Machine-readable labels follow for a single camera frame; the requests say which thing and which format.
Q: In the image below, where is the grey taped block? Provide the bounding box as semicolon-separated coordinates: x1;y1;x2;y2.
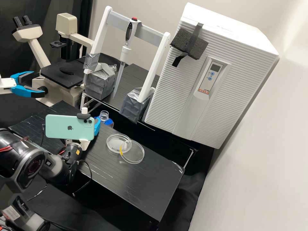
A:
82;53;118;100
119;87;155;124

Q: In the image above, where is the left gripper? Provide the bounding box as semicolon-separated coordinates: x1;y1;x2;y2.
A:
0;71;49;98

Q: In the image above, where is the incubator door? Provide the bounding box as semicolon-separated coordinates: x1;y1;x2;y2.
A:
142;17;281;150

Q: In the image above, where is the black platform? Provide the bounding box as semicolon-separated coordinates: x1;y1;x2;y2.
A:
8;100;83;145
72;119;186;223
81;53;160;126

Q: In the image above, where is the petri dish lid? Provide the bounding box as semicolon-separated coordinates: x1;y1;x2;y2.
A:
119;139;145;165

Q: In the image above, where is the right wrist camera phone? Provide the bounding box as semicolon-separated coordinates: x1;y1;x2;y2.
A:
45;107;96;151

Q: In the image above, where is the white pipette stand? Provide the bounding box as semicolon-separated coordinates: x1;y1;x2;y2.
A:
83;6;172;104

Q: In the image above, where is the cream microscope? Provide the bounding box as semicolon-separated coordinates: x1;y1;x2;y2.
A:
12;13;95;108

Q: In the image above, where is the black cable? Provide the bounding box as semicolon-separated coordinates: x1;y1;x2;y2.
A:
72;159;93;196

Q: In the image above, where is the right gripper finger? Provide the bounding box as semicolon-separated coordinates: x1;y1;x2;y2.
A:
93;117;101;137

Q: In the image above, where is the pipette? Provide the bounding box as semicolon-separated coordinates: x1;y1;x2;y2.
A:
112;17;142;100

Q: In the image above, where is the white incubator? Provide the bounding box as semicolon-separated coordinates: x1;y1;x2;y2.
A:
179;2;281;59

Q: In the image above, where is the blue bottle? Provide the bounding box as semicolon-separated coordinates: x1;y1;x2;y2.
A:
94;110;114;128

